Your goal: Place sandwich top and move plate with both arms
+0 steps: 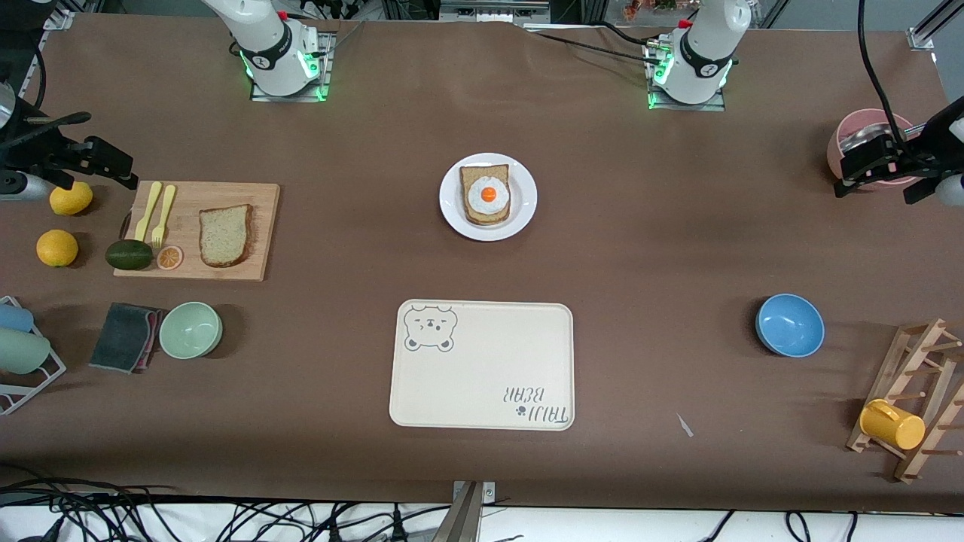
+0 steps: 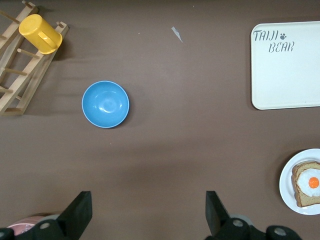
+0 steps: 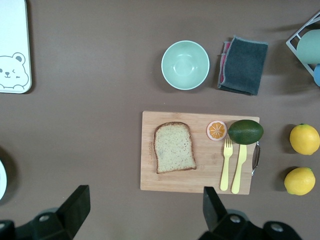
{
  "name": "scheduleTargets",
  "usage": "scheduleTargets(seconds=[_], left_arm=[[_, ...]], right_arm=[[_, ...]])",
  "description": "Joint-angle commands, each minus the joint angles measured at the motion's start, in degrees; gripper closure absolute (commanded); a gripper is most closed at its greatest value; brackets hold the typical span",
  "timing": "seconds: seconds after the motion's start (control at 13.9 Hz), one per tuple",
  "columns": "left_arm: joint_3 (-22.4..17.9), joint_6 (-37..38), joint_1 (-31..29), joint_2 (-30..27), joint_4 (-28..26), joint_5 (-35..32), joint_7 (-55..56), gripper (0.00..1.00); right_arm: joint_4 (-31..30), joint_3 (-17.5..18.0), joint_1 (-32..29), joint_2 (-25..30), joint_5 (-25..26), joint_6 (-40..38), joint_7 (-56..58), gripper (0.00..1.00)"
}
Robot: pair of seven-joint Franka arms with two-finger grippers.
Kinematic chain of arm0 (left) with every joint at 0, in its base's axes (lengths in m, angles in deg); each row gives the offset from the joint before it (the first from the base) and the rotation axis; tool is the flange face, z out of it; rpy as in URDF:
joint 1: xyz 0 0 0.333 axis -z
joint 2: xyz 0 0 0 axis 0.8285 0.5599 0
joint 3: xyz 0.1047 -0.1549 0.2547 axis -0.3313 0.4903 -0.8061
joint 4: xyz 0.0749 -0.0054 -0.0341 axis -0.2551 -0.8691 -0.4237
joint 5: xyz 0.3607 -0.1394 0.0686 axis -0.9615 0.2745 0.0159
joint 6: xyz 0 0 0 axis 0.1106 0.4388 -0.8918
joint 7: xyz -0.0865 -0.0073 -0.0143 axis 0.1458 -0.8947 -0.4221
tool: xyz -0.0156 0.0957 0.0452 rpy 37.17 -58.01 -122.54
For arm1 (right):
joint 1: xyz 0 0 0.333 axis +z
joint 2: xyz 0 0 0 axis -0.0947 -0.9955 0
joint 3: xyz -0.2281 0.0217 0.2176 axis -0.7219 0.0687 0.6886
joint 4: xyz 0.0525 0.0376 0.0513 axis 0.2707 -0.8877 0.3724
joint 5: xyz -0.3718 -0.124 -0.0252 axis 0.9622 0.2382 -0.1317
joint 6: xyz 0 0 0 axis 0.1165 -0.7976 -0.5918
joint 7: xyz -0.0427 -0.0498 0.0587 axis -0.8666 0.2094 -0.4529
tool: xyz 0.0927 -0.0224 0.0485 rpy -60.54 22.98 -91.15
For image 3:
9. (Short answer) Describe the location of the white round plate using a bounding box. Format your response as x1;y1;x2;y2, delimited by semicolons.
0;159;8;201

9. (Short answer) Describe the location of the wooden cutting board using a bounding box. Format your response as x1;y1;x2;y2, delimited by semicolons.
140;110;261;195

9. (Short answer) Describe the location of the pale green bowl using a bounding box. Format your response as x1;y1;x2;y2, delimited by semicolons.
161;40;210;91

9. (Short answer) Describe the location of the toy orange slice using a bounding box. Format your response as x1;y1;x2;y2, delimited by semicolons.
206;120;228;142

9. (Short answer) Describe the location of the yellow plastic fork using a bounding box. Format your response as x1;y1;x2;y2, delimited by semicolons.
219;138;234;192

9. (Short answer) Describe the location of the yellow lemon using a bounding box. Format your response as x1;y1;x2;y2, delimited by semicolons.
289;123;320;156
283;166;316;196

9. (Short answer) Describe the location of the dark green avocado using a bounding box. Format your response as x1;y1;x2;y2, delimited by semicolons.
227;119;264;145

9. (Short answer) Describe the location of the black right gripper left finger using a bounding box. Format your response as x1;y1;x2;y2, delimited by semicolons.
24;184;91;240

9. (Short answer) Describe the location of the white wire rack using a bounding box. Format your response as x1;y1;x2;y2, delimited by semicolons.
285;9;320;76

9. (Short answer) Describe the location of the bread slice with seeds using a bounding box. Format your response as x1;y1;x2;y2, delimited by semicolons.
153;121;197;175

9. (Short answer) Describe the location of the cream bear print tray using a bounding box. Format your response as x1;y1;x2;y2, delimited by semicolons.
0;0;33;94

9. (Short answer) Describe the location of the pale green cup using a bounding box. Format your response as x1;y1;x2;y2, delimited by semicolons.
296;29;320;65

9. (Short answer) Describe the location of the folded dark grey cloth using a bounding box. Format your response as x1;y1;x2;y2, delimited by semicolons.
216;35;269;96

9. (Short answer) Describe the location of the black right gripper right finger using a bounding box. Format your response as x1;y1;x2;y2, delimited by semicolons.
199;186;263;240

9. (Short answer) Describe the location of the yellow plastic knife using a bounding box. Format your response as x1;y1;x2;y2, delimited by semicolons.
231;143;248;195

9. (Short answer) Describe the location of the light blue cup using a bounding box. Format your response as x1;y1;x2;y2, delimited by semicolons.
313;63;320;87

